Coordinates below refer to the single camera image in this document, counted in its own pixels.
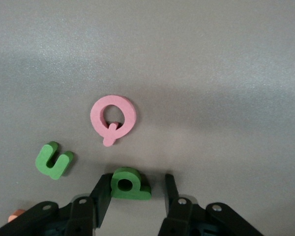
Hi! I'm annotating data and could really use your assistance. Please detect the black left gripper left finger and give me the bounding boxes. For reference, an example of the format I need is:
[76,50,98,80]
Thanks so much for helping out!
[0,173,113,236]

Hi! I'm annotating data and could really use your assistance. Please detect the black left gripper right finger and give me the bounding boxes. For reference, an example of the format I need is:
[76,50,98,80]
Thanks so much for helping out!
[157,174,265,236]

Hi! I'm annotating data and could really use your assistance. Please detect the green foam letter U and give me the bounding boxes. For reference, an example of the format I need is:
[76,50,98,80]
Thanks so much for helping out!
[35,141,74,180]

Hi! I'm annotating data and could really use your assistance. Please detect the green foam letter P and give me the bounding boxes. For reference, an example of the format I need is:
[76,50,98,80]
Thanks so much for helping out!
[110,167,152,202]

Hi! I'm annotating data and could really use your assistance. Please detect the orange foam letter E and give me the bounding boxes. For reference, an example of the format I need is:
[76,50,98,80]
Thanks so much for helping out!
[7,208,25,223]

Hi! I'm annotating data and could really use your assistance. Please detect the pink foam letter Q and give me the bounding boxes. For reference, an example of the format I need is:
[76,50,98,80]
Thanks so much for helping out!
[90,95,139,148]

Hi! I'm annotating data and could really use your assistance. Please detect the brown table cover mat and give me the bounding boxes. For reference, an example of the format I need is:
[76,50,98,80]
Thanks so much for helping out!
[0,0,295,236]

